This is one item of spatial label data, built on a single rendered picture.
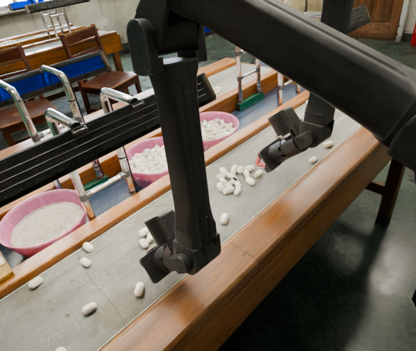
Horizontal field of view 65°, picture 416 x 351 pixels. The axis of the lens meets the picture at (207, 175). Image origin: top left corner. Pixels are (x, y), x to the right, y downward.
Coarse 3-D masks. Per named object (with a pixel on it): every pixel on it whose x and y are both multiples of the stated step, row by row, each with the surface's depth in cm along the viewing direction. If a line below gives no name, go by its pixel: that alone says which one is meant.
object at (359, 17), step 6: (360, 6) 139; (366, 6) 141; (354, 12) 135; (360, 12) 138; (366, 12) 140; (354, 18) 135; (360, 18) 137; (366, 18) 140; (354, 24) 134; (360, 24) 137; (348, 30) 131
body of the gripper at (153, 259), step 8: (160, 248) 72; (144, 256) 72; (152, 256) 73; (160, 256) 69; (144, 264) 72; (152, 264) 73; (160, 264) 70; (152, 272) 72; (160, 272) 73; (168, 272) 74; (152, 280) 72; (160, 280) 73
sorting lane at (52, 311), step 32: (352, 128) 130; (224, 160) 121; (288, 160) 117; (320, 160) 114; (256, 192) 104; (128, 224) 98; (224, 224) 94; (96, 256) 89; (128, 256) 88; (64, 288) 82; (96, 288) 80; (128, 288) 79; (160, 288) 78; (0, 320) 76; (32, 320) 75; (64, 320) 74; (96, 320) 73; (128, 320) 73
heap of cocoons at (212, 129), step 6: (204, 120) 150; (210, 120) 148; (216, 120) 149; (222, 120) 147; (204, 126) 146; (210, 126) 145; (216, 126) 145; (222, 126) 143; (228, 126) 142; (204, 132) 140; (210, 132) 139; (216, 132) 139; (222, 132) 140; (228, 132) 138; (204, 138) 136; (210, 138) 137; (216, 138) 135
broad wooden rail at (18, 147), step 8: (216, 64) 209; (224, 64) 207; (232, 64) 209; (200, 72) 199; (208, 72) 197; (216, 72) 201; (152, 88) 185; (136, 96) 178; (144, 96) 176; (112, 104) 172; (120, 104) 170; (96, 112) 165; (88, 120) 158; (64, 128) 154; (48, 136) 148; (16, 144) 145; (24, 144) 144; (32, 144) 144; (0, 152) 141; (8, 152) 140
